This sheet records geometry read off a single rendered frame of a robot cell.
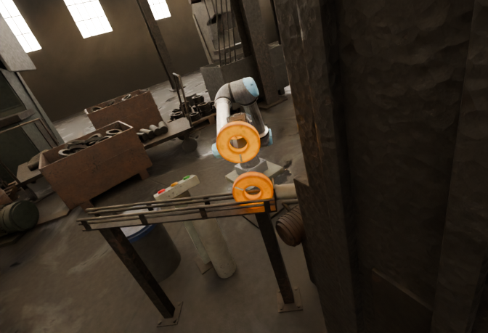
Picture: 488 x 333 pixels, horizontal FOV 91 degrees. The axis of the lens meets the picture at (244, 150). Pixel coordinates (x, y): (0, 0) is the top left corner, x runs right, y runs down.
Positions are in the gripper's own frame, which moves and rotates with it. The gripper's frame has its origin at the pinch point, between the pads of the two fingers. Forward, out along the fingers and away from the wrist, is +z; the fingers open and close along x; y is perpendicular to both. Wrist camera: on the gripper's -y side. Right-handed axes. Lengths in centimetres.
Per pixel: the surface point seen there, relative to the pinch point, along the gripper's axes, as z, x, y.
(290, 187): -2.9, 14.2, -23.0
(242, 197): -2.3, -4.1, -23.1
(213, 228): -30, -30, -48
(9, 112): -297, -430, 94
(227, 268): -37, -31, -78
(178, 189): -34, -44, -25
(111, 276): -51, -120, -82
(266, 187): -1.7, 5.7, -20.7
